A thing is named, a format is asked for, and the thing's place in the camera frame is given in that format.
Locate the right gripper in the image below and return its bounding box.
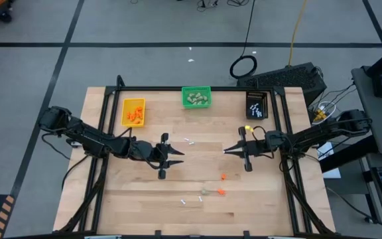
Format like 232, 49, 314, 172
223, 125, 266, 173

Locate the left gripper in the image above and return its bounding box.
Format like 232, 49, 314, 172
129, 132, 186, 181

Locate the yellow plastic basket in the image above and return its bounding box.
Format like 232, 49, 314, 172
121, 97, 147, 128

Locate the black plastic basket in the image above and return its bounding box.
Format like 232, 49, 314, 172
245, 90, 269, 121

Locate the green plastic basket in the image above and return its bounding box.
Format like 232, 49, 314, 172
181, 85, 213, 110

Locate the black computer tower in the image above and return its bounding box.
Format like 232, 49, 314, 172
236, 62, 328, 108

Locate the yellow-plug power strip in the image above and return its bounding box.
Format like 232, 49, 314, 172
314, 108, 328, 122

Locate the white paper sheet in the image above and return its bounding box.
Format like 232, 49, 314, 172
316, 141, 342, 179

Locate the black desk leg beam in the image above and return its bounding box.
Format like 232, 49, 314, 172
319, 135, 379, 173

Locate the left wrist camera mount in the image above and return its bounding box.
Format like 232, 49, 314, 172
133, 141, 159, 161

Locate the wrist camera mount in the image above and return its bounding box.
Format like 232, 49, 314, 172
264, 130, 284, 154
133, 141, 159, 161

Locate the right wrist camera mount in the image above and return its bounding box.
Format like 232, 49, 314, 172
264, 130, 284, 154

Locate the black table frame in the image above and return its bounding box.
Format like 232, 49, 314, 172
58, 74, 336, 239

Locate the black hanging cable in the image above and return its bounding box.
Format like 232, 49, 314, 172
229, 0, 259, 80

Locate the white coiled cable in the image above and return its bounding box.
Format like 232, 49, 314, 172
316, 100, 338, 125

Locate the yellow hanging strap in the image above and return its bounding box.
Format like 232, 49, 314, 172
287, 0, 308, 67

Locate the black floor cable bundle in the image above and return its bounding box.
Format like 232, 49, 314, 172
196, 0, 251, 11

